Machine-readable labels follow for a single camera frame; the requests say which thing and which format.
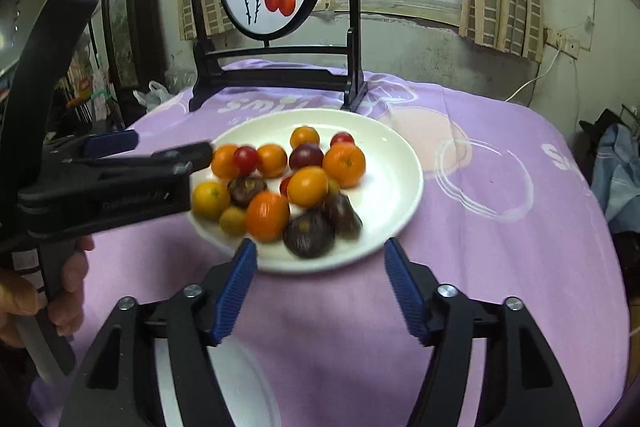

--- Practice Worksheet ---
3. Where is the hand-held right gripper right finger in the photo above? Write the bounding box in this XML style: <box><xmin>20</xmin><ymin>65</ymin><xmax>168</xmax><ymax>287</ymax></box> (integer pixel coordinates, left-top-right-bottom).
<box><xmin>382</xmin><ymin>237</ymin><xmax>583</xmax><ymax>427</ymax></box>

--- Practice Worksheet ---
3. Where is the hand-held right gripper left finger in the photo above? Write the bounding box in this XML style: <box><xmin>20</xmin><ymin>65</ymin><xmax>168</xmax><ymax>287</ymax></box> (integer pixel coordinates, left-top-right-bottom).
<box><xmin>60</xmin><ymin>237</ymin><xmax>259</xmax><ymax>427</ymax></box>

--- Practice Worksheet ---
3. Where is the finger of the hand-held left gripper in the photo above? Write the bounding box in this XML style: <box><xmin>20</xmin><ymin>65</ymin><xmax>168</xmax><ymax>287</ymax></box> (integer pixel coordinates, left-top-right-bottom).
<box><xmin>90</xmin><ymin>141</ymin><xmax>215</xmax><ymax>182</ymax></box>
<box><xmin>44</xmin><ymin>129</ymin><xmax>140</xmax><ymax>160</ymax></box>

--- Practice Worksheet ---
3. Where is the yellow-orange kumquat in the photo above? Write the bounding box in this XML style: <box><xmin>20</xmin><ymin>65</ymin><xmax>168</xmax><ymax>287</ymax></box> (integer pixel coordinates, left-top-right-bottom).
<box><xmin>192</xmin><ymin>181</ymin><xmax>232</xmax><ymax>222</ymax></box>

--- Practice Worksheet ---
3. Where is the brown wrinkled passion fruit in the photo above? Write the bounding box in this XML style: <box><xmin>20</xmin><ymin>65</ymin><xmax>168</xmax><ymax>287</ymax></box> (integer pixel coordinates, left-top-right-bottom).
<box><xmin>227</xmin><ymin>175</ymin><xmax>268</xmax><ymax>208</ymax></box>

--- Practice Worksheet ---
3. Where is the small orange mandarin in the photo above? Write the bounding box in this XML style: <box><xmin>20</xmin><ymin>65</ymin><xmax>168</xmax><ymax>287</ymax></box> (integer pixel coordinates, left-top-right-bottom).
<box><xmin>245</xmin><ymin>192</ymin><xmax>291</xmax><ymax>243</ymax></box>

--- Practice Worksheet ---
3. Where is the white plate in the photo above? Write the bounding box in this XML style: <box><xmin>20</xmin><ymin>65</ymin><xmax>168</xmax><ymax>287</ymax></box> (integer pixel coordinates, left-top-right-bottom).
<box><xmin>187</xmin><ymin>108</ymin><xmax>425</xmax><ymax>274</ymax></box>
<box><xmin>155</xmin><ymin>337</ymin><xmax>283</xmax><ymax>427</ymax></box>

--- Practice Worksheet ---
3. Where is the dark purple passion fruit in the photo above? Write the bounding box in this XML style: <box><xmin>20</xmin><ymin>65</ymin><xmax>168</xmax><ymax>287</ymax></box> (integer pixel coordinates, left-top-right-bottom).
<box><xmin>282</xmin><ymin>208</ymin><xmax>337</xmax><ymax>259</ymax></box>

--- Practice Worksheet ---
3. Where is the dark red plum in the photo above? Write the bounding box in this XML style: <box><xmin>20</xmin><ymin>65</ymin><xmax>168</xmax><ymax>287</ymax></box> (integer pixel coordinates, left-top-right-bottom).
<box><xmin>288</xmin><ymin>143</ymin><xmax>325</xmax><ymax>170</ymax></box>

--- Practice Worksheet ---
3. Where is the large orange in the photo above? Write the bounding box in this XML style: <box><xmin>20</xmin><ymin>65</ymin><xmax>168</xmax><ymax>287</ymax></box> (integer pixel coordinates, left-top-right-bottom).
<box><xmin>322</xmin><ymin>143</ymin><xmax>367</xmax><ymax>188</ymax></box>

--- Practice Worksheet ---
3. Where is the person's left hand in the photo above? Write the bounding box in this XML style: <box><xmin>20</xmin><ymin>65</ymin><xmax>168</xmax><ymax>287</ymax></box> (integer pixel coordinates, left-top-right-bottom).
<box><xmin>0</xmin><ymin>234</ymin><xmax>96</xmax><ymax>349</ymax></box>

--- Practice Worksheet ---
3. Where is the white plastic bag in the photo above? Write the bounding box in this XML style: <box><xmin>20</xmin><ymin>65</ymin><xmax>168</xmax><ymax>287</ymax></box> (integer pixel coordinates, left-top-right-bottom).
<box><xmin>134</xmin><ymin>80</ymin><xmax>173</xmax><ymax>111</ymax></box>

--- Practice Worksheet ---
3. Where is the dark wooden framed cabinet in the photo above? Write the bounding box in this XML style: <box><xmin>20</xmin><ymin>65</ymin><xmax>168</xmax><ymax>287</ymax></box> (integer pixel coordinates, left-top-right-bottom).
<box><xmin>100</xmin><ymin>0</ymin><xmax>168</xmax><ymax>128</ymax></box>

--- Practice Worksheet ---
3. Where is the blue cloth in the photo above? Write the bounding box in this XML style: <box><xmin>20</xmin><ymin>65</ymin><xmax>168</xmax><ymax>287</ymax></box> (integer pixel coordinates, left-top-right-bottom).
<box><xmin>590</xmin><ymin>122</ymin><xmax>640</xmax><ymax>235</ymax></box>

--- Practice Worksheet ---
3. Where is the white cable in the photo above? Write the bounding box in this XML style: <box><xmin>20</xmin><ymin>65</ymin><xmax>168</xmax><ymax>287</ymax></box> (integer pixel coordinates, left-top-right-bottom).
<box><xmin>502</xmin><ymin>49</ymin><xmax>561</xmax><ymax>102</ymax></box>

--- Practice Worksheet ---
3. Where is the wall power socket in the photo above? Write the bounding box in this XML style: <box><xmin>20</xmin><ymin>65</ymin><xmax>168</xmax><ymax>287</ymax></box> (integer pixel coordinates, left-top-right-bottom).
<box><xmin>544</xmin><ymin>27</ymin><xmax>581</xmax><ymax>58</ymax></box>

